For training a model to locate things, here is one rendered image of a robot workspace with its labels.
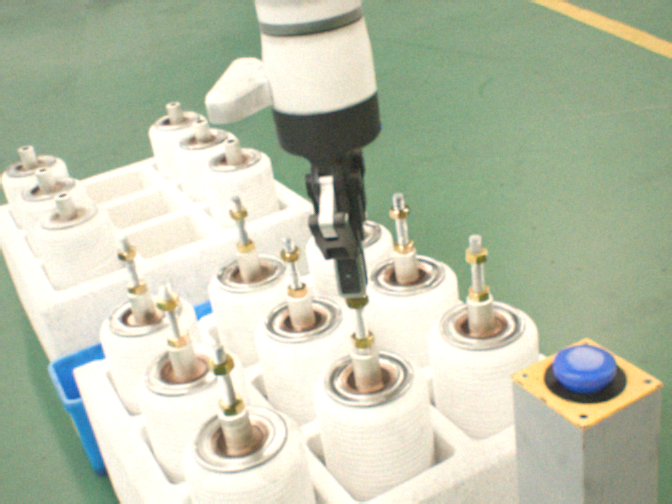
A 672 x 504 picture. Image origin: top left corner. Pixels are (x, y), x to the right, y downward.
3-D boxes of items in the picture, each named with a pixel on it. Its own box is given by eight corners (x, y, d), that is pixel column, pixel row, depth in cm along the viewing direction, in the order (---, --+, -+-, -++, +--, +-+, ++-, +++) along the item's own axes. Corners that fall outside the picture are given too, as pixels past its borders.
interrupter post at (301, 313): (293, 317, 83) (287, 287, 81) (318, 315, 82) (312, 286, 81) (289, 331, 80) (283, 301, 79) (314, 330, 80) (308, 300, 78)
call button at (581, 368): (585, 359, 60) (585, 335, 59) (629, 386, 57) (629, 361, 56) (541, 382, 59) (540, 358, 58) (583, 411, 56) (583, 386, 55)
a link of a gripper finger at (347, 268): (333, 229, 65) (343, 288, 67) (328, 247, 62) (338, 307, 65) (353, 228, 65) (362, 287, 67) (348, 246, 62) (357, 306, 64)
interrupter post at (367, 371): (352, 390, 71) (346, 358, 70) (357, 373, 73) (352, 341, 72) (380, 391, 71) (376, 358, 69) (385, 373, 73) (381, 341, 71)
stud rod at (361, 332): (358, 363, 70) (346, 283, 67) (360, 356, 71) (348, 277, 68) (370, 363, 70) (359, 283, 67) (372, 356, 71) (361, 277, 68)
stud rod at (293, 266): (296, 305, 81) (282, 234, 77) (306, 305, 81) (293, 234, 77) (294, 311, 80) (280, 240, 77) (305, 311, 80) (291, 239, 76)
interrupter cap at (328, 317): (272, 304, 85) (271, 298, 85) (347, 300, 84) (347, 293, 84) (256, 348, 79) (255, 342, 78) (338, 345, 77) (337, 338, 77)
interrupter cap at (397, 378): (315, 410, 70) (313, 403, 69) (334, 355, 76) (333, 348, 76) (407, 412, 68) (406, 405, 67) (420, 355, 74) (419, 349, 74)
